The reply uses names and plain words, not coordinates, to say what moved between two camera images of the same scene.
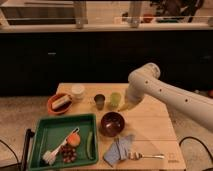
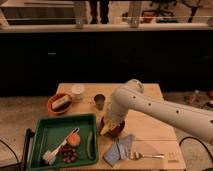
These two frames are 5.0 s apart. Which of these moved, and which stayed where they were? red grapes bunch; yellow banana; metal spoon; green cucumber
Moved: yellow banana
Stayed: green cucumber; metal spoon; red grapes bunch
